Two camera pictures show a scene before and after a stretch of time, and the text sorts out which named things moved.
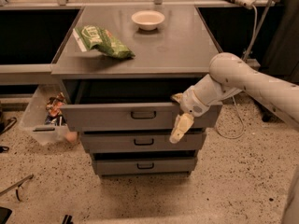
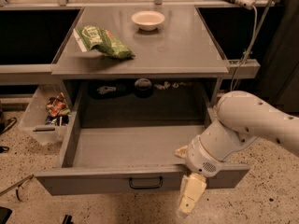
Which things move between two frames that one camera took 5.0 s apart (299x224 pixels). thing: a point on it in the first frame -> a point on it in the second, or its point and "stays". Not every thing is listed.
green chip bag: (91, 35) stays
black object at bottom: (67, 219) stays
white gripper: (191, 102) -> (199, 158)
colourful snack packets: (53, 105) stays
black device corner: (5, 215) stays
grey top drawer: (138, 105) -> (128, 159)
